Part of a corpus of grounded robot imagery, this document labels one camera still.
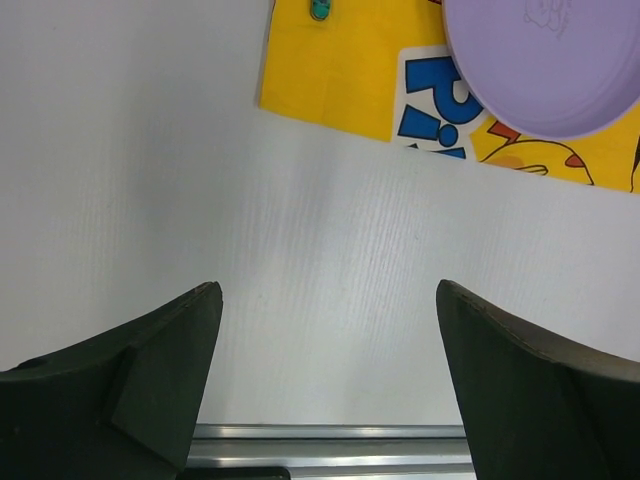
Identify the yellow cloth placemat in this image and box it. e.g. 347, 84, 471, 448
259, 1, 639, 193

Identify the aluminium front rail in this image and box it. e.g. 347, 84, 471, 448
187, 425, 476, 479

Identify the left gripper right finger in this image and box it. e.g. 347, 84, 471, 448
436, 280, 639, 479

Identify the purple plastic plate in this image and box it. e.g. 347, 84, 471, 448
442, 0, 639, 140

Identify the fork with green handle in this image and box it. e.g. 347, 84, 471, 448
310, 0, 332, 21

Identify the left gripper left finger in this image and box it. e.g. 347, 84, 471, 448
1, 282, 223, 479

